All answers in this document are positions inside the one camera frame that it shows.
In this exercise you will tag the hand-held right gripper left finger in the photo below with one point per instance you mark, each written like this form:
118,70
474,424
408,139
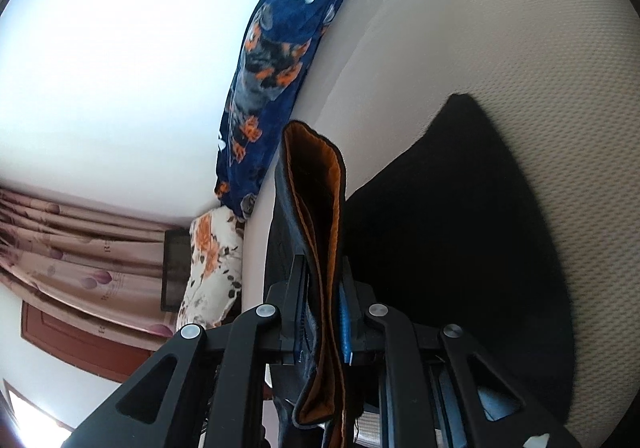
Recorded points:
300,313

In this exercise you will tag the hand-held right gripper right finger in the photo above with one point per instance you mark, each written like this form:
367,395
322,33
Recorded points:
345,328

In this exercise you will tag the black pants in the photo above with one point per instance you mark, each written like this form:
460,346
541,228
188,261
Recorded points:
450,238

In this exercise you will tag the floral white orange pillow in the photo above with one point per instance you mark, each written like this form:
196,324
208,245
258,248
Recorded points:
212,258

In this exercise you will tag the dark framed panel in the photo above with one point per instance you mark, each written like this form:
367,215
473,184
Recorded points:
176,268

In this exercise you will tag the brown wooden panel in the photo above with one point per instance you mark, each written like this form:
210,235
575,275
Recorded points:
80,343

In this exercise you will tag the pink floral curtain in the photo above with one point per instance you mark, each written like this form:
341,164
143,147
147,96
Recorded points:
75,248

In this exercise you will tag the blue dog printed blanket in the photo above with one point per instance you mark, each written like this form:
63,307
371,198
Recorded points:
285,43

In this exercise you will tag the beige bed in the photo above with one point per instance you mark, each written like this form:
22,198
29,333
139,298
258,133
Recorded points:
500,28

